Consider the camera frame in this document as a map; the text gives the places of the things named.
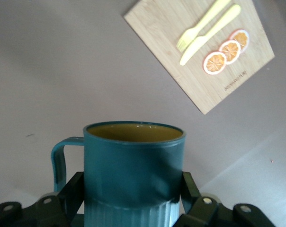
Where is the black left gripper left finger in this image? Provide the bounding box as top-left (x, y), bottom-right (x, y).
top-left (0, 171), bottom-right (85, 227)

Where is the dried orange slice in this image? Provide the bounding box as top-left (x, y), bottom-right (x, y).
top-left (229, 28), bottom-right (250, 54)
top-left (203, 51), bottom-right (227, 76)
top-left (218, 39), bottom-right (241, 65)

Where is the yellow plastic fork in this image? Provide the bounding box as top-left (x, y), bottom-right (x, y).
top-left (176, 0), bottom-right (232, 52)

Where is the bamboo cutting board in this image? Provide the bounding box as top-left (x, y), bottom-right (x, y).
top-left (123, 0), bottom-right (276, 116)

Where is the yellow plastic knife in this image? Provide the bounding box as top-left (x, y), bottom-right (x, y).
top-left (179, 4), bottom-right (242, 66)

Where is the brown table cover sheet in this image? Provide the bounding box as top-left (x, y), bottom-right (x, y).
top-left (0, 0), bottom-right (286, 227)

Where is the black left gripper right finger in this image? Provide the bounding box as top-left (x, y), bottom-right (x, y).
top-left (173, 171), bottom-right (274, 227)

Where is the teal cup with handle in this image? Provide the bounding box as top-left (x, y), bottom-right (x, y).
top-left (50, 121), bottom-right (187, 227)

